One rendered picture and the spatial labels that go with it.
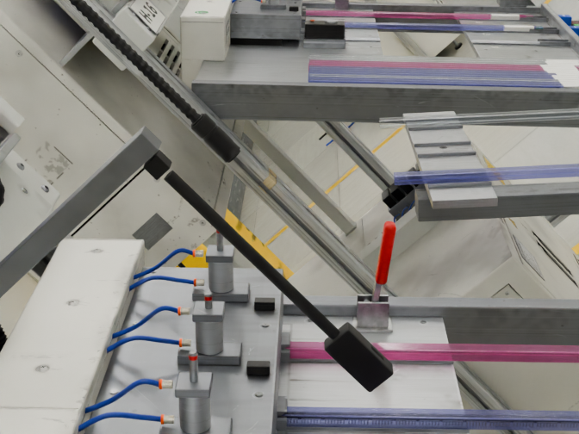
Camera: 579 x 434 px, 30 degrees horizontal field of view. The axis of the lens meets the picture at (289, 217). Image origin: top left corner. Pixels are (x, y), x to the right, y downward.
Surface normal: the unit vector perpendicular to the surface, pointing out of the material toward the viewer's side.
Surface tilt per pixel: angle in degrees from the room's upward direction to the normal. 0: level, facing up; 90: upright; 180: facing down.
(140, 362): 44
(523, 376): 90
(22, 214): 90
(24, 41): 90
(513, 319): 90
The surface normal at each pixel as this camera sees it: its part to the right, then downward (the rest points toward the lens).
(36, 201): 0.72, -0.63
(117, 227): -0.03, 0.38
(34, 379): 0.00, -0.92
